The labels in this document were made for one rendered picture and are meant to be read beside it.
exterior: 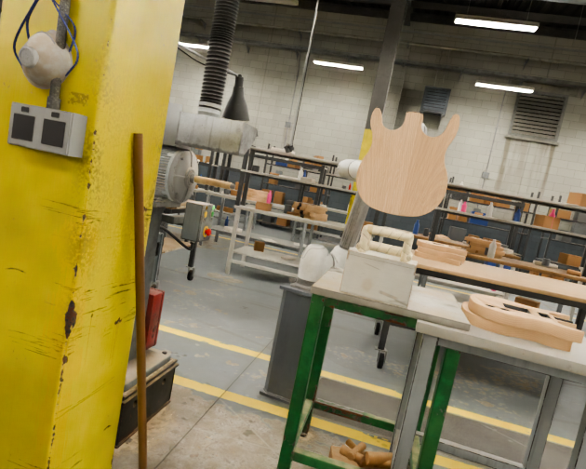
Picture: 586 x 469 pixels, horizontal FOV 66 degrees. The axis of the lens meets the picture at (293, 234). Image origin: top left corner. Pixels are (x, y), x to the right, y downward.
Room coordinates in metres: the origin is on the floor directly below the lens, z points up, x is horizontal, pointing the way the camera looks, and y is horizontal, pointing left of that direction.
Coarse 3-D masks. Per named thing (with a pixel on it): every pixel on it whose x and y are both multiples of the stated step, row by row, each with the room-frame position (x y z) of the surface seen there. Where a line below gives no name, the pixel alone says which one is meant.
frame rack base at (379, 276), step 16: (352, 256) 1.77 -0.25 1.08; (368, 256) 1.75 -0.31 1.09; (384, 256) 1.79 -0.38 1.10; (352, 272) 1.77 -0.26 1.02; (368, 272) 1.75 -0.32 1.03; (384, 272) 1.73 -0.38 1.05; (400, 272) 1.72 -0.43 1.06; (352, 288) 1.76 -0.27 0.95; (368, 288) 1.74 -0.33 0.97; (384, 288) 1.73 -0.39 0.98; (400, 288) 1.71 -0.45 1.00; (400, 304) 1.71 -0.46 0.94
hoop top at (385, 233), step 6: (366, 228) 1.77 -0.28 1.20; (372, 228) 1.77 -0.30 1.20; (378, 228) 1.76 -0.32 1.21; (378, 234) 1.76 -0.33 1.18; (384, 234) 1.75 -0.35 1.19; (390, 234) 1.75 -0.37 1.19; (396, 234) 1.74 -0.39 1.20; (402, 234) 1.73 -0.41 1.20; (408, 234) 1.73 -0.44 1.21; (402, 240) 1.74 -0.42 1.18
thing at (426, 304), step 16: (336, 272) 2.19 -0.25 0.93; (320, 288) 1.77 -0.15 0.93; (336, 288) 1.81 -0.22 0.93; (416, 288) 2.16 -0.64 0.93; (336, 304) 1.77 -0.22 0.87; (352, 304) 1.76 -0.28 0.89; (368, 304) 1.73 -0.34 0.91; (384, 304) 1.72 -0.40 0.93; (416, 304) 1.81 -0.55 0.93; (432, 304) 1.87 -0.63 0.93; (448, 304) 1.93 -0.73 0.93; (384, 320) 1.73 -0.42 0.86; (400, 320) 1.72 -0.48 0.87; (416, 320) 1.71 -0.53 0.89; (432, 320) 1.68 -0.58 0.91; (448, 320) 1.67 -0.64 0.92; (464, 320) 1.69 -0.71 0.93; (320, 400) 2.29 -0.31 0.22; (304, 416) 2.09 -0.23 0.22; (352, 416) 2.23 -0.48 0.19; (368, 416) 2.22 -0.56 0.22; (416, 448) 2.00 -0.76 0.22; (320, 464) 1.76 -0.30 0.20; (336, 464) 1.75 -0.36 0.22; (416, 464) 1.86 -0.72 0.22
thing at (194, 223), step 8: (192, 208) 2.33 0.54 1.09; (200, 208) 2.32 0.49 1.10; (208, 208) 2.38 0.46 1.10; (184, 216) 2.33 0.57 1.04; (192, 216) 2.32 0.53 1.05; (200, 216) 2.31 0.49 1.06; (208, 216) 2.40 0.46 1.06; (184, 224) 2.33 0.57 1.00; (192, 224) 2.32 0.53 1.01; (200, 224) 2.32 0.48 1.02; (208, 224) 2.42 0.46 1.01; (168, 232) 2.34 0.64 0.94; (184, 232) 2.33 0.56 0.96; (192, 232) 2.32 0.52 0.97; (200, 232) 2.33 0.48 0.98; (176, 240) 2.35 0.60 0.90; (192, 240) 2.32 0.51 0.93; (200, 240) 2.34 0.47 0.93; (192, 248) 2.36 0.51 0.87
